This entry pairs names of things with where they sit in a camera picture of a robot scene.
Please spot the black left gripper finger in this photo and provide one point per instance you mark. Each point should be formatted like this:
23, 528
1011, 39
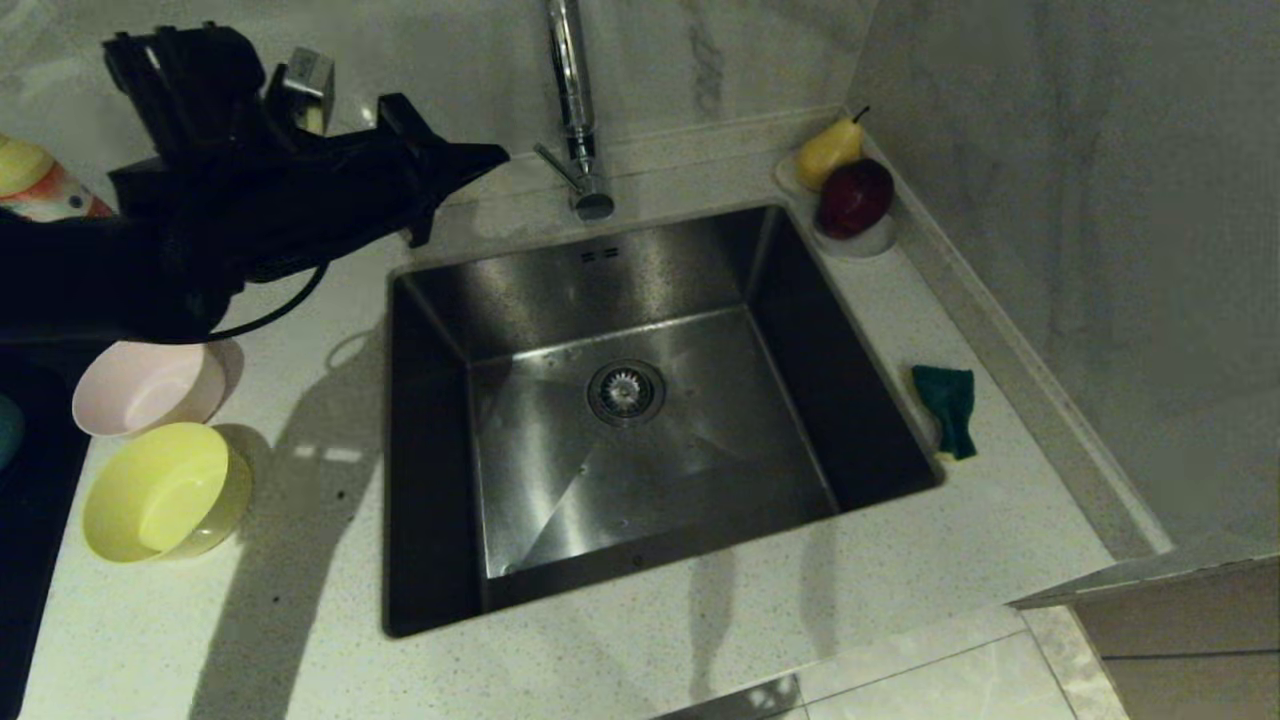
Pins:
425, 150
422, 205

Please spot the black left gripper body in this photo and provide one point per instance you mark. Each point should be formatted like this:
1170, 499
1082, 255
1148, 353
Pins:
330, 200

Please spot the chrome faucet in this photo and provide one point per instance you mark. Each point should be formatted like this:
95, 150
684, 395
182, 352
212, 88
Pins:
578, 100

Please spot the pink plastic bowl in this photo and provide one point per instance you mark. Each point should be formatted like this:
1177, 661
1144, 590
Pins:
150, 390

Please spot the yellow-capped dish soap bottle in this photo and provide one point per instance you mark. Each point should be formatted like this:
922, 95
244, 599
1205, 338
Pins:
35, 180

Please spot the yellow plastic bowl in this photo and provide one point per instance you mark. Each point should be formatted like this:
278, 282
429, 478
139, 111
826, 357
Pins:
165, 490

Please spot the blue plastic bowl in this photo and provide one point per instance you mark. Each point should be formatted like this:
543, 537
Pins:
8, 430

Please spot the green and yellow sponge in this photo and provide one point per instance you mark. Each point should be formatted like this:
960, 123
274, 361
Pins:
948, 395

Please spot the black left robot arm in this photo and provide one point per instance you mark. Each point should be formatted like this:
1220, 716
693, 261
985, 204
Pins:
80, 270

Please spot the round metal sink drain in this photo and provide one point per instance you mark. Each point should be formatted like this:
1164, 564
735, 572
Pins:
627, 393

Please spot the stainless steel sink basin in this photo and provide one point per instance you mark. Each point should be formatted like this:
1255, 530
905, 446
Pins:
650, 470

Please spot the yellow pear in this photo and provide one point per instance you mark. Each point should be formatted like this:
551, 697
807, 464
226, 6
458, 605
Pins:
828, 152

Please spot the dark red apple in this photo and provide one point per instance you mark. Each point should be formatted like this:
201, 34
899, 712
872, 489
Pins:
855, 198

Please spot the small white fruit dish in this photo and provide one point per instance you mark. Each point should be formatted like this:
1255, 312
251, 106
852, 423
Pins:
870, 245

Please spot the black induction cooktop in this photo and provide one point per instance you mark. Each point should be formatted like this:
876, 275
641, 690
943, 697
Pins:
30, 560

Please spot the beige cabinet front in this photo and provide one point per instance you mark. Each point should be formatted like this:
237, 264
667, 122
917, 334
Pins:
1190, 650

